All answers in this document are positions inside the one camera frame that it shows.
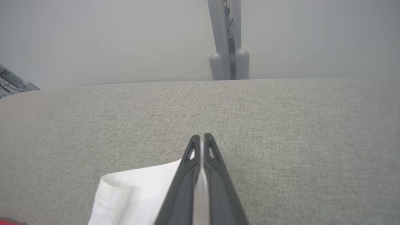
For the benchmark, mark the red white lettered jersey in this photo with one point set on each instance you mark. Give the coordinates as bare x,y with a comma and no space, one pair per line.
134,193

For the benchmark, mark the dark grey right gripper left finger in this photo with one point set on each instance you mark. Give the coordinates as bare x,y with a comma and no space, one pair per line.
181,193

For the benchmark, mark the grey tube stand frame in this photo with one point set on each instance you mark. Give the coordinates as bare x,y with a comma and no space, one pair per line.
15,81

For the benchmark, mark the grey metal post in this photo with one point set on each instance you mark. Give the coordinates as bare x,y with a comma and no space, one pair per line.
218,37

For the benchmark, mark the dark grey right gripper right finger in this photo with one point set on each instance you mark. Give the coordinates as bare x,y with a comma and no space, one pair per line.
223,197

